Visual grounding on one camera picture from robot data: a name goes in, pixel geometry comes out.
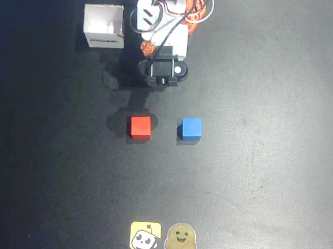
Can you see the red cube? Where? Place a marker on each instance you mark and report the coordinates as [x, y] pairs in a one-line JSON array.
[[140, 126]]

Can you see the orange robot base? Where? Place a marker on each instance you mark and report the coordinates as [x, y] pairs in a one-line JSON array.
[[194, 4]]

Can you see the white cardboard box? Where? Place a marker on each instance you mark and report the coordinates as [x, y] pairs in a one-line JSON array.
[[103, 18]]

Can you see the blue cube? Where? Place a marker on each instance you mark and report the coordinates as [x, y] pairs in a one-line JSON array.
[[192, 128]]

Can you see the black webcam on gripper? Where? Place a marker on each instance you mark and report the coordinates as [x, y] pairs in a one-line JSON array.
[[161, 68]]

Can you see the yellow robot sticker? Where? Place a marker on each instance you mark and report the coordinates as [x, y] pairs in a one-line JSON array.
[[145, 236]]

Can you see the hugging face emoji sticker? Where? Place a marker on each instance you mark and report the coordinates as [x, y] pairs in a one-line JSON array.
[[180, 238]]

